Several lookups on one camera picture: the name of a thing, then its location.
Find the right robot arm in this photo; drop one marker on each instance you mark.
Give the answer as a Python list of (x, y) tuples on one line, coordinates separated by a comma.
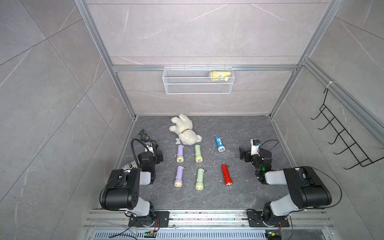
[(306, 189)]

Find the yellow sponge in basket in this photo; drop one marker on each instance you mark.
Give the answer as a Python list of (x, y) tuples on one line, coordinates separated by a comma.
[(220, 75)]

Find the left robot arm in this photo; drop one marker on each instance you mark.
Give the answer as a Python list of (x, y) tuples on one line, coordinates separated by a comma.
[(121, 192)]

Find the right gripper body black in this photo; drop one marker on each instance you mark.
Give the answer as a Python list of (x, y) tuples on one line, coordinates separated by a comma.
[(246, 154)]

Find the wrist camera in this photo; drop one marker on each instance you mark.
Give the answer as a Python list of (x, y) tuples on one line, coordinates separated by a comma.
[(150, 146), (255, 145)]

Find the green flashlight near row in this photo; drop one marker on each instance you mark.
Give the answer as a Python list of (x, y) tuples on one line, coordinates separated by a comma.
[(200, 179)]

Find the white plush bear toy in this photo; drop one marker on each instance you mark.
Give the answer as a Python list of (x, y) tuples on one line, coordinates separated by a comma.
[(183, 127)]

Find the white wire wall basket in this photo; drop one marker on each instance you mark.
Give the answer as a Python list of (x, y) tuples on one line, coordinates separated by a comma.
[(195, 80)]

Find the blue flashlight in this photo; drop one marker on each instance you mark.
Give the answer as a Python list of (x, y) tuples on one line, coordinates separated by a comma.
[(220, 145)]

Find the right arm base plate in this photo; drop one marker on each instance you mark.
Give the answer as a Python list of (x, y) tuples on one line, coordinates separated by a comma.
[(265, 219)]

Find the green flashlight row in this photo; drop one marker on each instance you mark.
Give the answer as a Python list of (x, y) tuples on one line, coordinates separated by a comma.
[(200, 179), (198, 154)]

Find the white patterned toy car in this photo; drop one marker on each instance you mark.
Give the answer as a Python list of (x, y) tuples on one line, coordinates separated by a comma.
[(129, 164)]

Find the black wire hook rack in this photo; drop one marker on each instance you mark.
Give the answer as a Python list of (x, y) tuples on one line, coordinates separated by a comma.
[(359, 157)]

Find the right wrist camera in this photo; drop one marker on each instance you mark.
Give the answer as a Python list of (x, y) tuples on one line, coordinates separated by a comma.
[(255, 145)]

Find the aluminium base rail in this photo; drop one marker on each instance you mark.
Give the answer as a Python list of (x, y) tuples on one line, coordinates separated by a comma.
[(235, 224)]

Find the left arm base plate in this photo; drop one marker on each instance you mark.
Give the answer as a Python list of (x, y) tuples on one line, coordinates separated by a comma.
[(161, 218)]

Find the red flashlight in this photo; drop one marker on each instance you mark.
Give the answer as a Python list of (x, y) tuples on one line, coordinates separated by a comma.
[(227, 178)]

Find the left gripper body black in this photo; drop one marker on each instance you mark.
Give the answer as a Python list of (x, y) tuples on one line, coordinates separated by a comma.
[(145, 140)]

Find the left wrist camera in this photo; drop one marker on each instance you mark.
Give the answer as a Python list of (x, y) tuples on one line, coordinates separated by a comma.
[(150, 146)]

